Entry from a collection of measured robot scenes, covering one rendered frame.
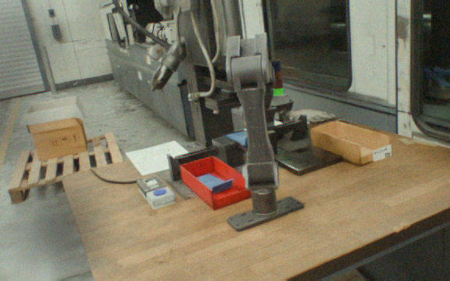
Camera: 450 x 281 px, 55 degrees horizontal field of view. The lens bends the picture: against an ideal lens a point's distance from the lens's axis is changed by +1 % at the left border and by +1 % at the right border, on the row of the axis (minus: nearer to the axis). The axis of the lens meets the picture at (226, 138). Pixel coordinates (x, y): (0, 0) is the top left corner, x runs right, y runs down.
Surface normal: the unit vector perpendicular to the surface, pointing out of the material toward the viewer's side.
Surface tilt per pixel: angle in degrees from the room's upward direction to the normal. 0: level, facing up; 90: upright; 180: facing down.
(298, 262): 0
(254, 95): 98
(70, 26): 90
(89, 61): 90
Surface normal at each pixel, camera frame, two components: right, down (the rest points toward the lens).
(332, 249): -0.13, -0.94
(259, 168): -0.14, 0.45
